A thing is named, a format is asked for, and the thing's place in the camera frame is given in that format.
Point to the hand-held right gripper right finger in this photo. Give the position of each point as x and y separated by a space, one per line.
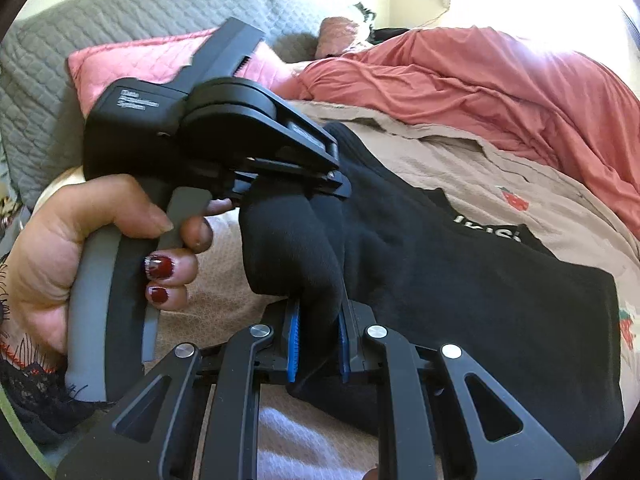
344 350

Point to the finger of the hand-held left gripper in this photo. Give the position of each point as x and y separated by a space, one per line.
310 140
320 182

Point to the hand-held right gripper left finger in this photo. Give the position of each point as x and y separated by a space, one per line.
294 340

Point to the black shirt with orange patches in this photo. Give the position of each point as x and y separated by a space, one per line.
450 310

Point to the person's left forearm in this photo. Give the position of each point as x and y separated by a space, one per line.
30 390

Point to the person's left hand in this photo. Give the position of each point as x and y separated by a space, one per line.
45 260

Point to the pink quilted pillow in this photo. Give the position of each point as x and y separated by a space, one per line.
140 65

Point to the small dusty pink cushion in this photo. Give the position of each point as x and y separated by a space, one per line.
340 32

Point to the grey quilted pillow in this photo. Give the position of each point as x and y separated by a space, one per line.
75 25

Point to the dark cloth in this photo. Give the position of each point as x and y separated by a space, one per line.
392 34

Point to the salmon red duvet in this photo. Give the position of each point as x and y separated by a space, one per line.
475 75

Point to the beige strawberry print blanket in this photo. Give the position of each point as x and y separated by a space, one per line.
500 170

